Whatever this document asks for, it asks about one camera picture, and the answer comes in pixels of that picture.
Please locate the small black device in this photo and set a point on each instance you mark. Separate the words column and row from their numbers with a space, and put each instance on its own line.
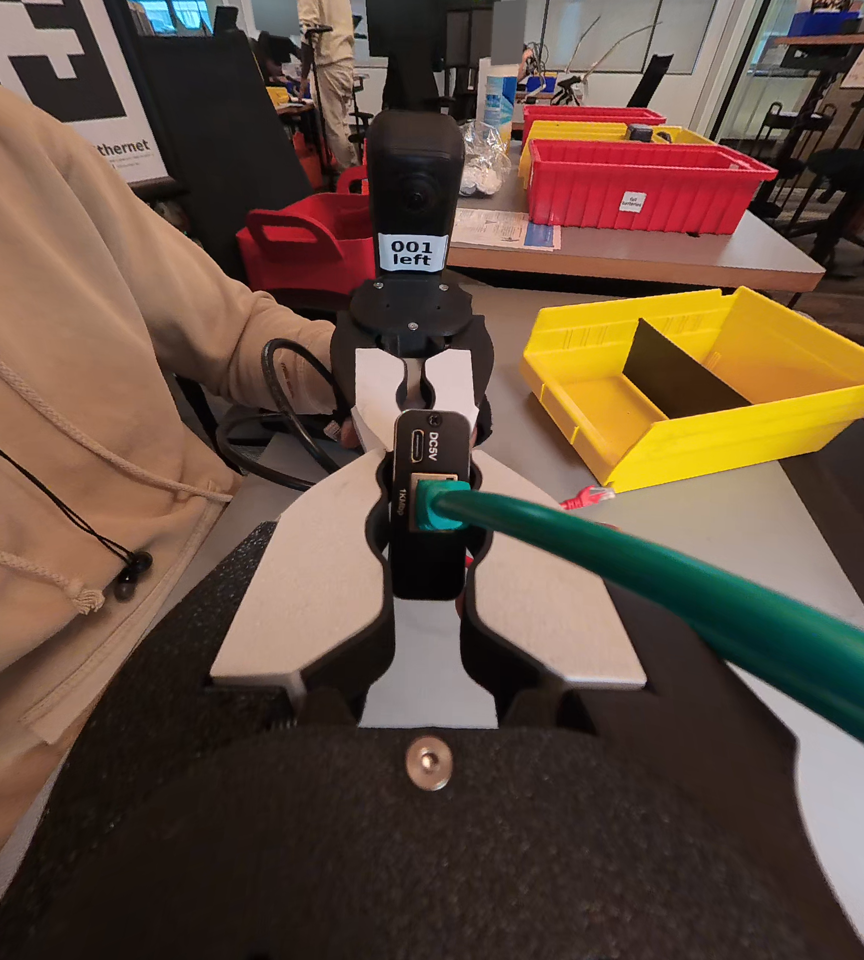
column 639, row 133

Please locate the black office chair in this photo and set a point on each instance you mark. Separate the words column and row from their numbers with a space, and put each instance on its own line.
column 851, row 165

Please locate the large yellow ribbed bin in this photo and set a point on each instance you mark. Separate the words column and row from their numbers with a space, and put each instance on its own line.
column 574, row 131

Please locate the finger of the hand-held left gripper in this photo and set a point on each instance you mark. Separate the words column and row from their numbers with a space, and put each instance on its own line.
column 454, row 382
column 375, row 390

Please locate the clear plastic bag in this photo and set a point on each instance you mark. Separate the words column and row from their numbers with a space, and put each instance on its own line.
column 484, row 161

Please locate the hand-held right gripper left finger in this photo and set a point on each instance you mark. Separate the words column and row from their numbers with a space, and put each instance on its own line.
column 312, row 585

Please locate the black and white sign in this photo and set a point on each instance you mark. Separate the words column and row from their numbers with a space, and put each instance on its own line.
column 124, row 112

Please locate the black bin divider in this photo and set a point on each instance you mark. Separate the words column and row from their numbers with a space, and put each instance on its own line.
column 679, row 375

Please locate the black ethernet adapter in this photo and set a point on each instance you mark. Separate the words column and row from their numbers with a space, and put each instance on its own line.
column 428, row 570

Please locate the printed paper sheet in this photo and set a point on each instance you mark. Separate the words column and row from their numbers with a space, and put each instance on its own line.
column 499, row 229

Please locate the yellow plastic bin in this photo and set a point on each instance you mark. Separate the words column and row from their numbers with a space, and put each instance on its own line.
column 701, row 450

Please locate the large red ribbed bin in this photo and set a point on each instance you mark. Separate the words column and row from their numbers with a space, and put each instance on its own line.
column 589, row 195
column 589, row 114

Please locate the person in beige hoodie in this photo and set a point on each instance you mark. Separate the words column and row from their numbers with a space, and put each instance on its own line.
column 64, row 450

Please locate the blue storage bin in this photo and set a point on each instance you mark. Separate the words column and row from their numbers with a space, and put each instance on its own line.
column 821, row 24

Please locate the person's left forearm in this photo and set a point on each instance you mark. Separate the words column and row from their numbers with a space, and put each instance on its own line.
column 252, row 345

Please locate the white wipes canister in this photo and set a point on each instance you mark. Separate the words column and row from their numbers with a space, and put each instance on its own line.
column 498, row 97

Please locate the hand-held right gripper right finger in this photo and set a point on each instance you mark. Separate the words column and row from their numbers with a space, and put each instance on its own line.
column 552, row 622

